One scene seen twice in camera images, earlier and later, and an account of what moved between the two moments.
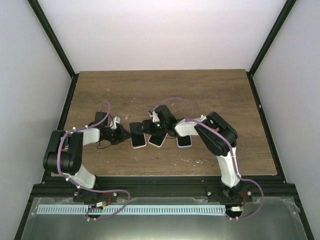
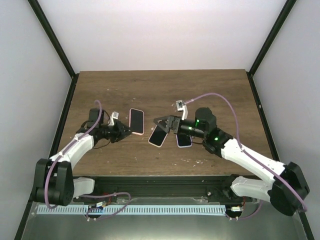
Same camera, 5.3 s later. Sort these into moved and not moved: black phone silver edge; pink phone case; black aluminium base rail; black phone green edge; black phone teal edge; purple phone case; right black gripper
Moved: pink phone case; right black gripper; black phone teal edge
Not moved: black aluminium base rail; black phone green edge; purple phone case; black phone silver edge
